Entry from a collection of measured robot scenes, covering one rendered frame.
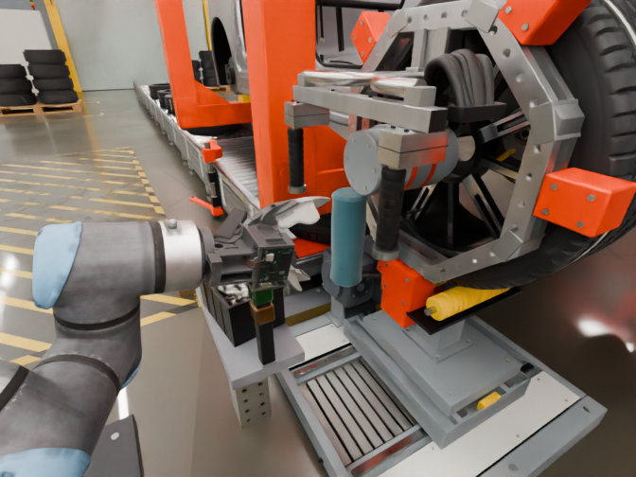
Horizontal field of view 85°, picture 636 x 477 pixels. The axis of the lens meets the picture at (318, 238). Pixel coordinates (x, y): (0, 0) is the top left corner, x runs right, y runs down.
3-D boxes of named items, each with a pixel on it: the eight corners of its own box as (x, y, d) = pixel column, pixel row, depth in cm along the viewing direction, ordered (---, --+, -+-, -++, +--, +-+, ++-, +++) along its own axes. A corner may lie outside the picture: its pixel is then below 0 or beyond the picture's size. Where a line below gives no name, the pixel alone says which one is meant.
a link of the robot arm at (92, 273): (43, 283, 42) (31, 208, 38) (154, 273, 49) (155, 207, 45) (33, 334, 35) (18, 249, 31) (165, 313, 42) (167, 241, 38)
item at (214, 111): (263, 121, 296) (260, 77, 280) (202, 127, 274) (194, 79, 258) (256, 118, 309) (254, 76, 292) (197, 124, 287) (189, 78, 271)
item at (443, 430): (523, 397, 109) (532, 376, 105) (440, 452, 94) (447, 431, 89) (414, 307, 148) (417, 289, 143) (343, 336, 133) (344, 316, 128)
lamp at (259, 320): (275, 321, 69) (274, 305, 67) (256, 327, 67) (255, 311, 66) (268, 309, 72) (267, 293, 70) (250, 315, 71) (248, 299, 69)
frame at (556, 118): (516, 318, 69) (636, -19, 43) (494, 328, 66) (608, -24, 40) (360, 217, 111) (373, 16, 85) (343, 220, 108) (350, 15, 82)
